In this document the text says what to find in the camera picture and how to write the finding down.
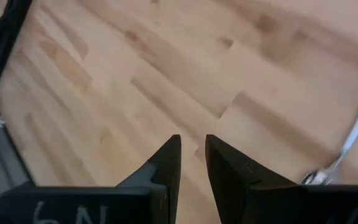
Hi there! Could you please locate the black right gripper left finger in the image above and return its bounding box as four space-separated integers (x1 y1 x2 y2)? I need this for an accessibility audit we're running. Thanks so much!
115 133 183 224

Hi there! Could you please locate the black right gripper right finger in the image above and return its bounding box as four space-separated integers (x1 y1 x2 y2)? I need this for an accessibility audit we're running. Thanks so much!
204 133 301 224

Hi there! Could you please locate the silver spoon orange handle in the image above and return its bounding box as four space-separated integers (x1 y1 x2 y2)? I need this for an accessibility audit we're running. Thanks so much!
300 73 358 186

